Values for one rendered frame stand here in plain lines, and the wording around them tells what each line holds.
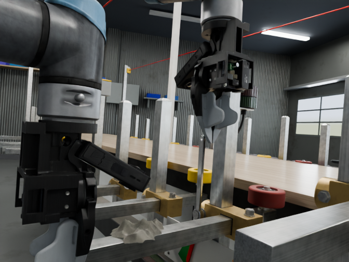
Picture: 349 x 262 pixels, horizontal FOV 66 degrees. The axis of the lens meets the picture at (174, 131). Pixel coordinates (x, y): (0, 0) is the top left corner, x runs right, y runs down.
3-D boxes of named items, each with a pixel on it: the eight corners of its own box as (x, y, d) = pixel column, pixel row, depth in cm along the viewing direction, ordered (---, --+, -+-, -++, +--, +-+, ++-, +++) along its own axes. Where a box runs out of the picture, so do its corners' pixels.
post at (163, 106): (150, 266, 76) (162, 97, 75) (144, 261, 78) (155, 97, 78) (160, 263, 78) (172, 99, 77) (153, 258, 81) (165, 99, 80)
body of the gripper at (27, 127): (14, 211, 34) (19, 118, 34) (81, 204, 40) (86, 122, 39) (22, 232, 28) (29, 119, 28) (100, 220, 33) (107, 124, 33)
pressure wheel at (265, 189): (268, 247, 55) (272, 192, 55) (238, 233, 62) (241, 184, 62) (289, 239, 60) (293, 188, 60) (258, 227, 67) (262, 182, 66)
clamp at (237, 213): (245, 246, 49) (247, 219, 49) (196, 222, 60) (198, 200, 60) (263, 240, 52) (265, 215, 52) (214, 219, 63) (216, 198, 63)
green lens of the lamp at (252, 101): (244, 106, 56) (245, 95, 56) (223, 106, 61) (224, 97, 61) (262, 109, 60) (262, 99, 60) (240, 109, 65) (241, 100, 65)
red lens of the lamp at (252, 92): (245, 94, 56) (246, 83, 56) (224, 95, 61) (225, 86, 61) (262, 97, 60) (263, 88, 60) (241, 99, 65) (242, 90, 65)
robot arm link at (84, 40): (27, -5, 33) (89, 19, 40) (21, 83, 34) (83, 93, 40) (54, -26, 28) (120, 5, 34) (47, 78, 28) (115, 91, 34)
